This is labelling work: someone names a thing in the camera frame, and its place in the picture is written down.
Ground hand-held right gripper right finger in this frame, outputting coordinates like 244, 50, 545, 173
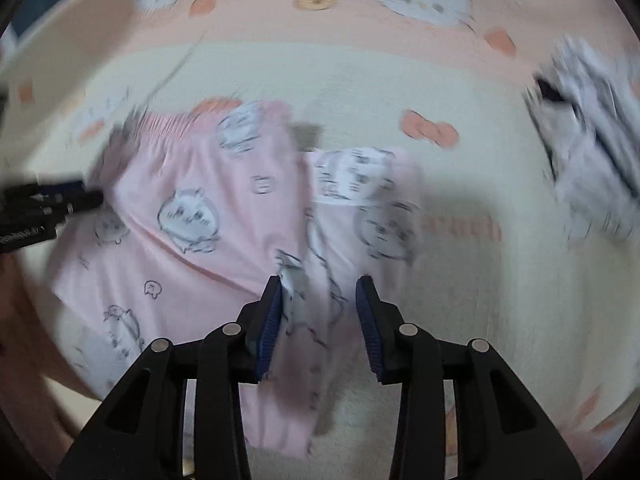
355, 276, 586, 480

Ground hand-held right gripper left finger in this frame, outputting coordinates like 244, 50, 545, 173
55, 275, 285, 480

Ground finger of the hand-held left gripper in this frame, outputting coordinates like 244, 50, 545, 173
2, 180, 105, 217

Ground pink cartoon print pajama pants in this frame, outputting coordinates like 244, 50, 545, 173
50, 100, 426, 461

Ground folded grey white clothes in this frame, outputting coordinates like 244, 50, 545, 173
522, 35, 640, 248

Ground peach cream cat printed blanket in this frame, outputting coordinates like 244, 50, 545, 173
0, 0, 640, 480

